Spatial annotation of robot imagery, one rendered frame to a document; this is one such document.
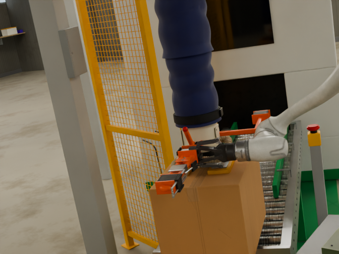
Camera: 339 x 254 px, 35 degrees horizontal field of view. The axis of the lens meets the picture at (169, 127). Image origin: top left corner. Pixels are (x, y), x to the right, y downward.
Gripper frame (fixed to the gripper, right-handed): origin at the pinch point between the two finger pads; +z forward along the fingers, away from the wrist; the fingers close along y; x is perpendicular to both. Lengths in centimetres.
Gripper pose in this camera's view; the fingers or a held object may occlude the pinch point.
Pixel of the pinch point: (189, 155)
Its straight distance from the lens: 231.6
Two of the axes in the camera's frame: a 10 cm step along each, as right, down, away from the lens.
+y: 1.7, 9.6, 2.4
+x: 2.5, -2.8, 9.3
